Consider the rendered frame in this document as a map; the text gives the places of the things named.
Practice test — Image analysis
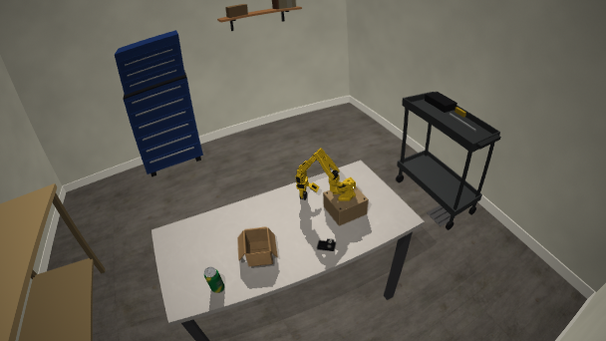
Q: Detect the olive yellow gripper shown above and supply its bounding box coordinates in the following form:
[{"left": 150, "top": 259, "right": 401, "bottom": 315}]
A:
[{"left": 296, "top": 176, "right": 319, "bottom": 198}]

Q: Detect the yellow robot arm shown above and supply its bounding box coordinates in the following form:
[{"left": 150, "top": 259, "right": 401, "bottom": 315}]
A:
[{"left": 296, "top": 148, "right": 356, "bottom": 201}]

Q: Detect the green drink can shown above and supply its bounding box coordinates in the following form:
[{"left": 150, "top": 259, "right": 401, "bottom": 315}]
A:
[{"left": 204, "top": 267, "right": 224, "bottom": 293}]

